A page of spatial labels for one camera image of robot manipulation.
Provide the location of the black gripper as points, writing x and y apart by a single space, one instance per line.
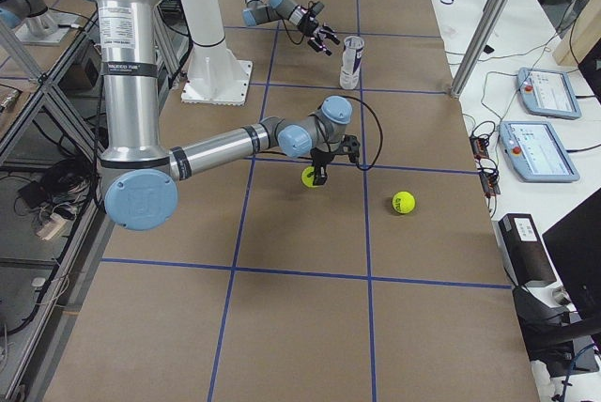
320 158
310 24

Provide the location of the yellow tennis ball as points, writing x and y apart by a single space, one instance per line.
308 177
403 202

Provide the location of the clear tennis ball can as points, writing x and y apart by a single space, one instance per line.
351 62

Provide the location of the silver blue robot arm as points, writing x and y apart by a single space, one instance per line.
324 129
258 12

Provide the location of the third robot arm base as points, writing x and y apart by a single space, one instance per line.
34 22

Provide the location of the small orange circuit board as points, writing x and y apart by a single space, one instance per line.
479 146

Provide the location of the black box with label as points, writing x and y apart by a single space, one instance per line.
525 250

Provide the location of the near teach pendant tablet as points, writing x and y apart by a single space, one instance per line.
536 153

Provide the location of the teach pendant tablet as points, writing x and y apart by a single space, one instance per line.
547 93
536 153

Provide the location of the far teach pendant tablet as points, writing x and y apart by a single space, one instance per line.
547 93

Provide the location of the black computer monitor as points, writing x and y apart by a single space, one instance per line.
573 244

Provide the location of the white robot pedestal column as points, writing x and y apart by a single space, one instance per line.
214 75

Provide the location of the aluminium frame post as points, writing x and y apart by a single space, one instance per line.
491 13

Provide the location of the aluminium side frame rack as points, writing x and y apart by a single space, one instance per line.
56 214

